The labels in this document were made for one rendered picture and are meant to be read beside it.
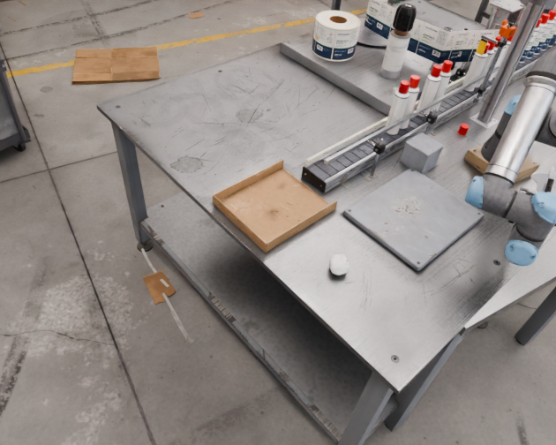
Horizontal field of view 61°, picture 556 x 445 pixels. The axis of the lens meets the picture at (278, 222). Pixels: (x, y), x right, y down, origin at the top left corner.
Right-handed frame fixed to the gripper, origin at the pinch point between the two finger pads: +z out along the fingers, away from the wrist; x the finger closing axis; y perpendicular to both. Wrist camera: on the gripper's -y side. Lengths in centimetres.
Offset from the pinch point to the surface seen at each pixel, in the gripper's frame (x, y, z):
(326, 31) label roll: -18, 100, 50
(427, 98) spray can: -6, 47, 32
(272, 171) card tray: 4, 82, -26
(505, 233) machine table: 15.4, 6.7, -7.3
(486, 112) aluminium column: 5, 28, 54
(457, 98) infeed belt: 3, 40, 56
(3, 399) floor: 82, 156, -114
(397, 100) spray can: -12, 53, 12
